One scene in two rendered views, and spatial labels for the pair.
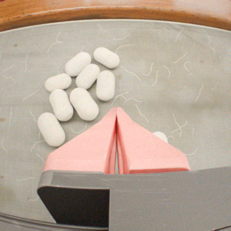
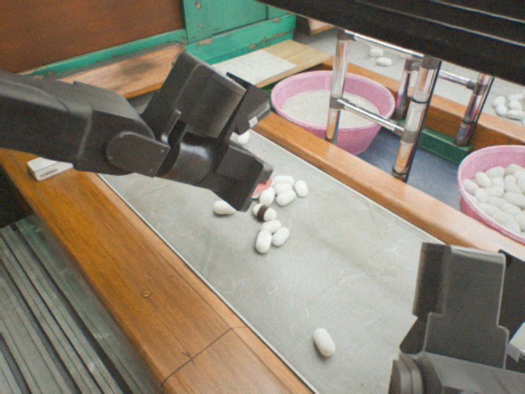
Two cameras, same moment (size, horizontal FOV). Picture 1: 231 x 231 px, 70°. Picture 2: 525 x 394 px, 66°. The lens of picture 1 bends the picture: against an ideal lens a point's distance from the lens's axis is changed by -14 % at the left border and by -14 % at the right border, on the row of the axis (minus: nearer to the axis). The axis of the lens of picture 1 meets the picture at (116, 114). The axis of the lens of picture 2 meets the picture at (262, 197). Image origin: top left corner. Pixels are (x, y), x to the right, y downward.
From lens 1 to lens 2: 0.50 m
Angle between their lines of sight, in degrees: 40
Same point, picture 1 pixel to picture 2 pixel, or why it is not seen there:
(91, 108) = (267, 196)
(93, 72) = (285, 187)
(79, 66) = (282, 180)
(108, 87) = (284, 195)
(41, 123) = not seen: hidden behind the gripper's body
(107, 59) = (298, 187)
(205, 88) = (344, 241)
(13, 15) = (276, 131)
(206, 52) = (373, 227)
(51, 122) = not seen: hidden behind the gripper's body
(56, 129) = not seen: hidden behind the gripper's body
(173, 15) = (370, 193)
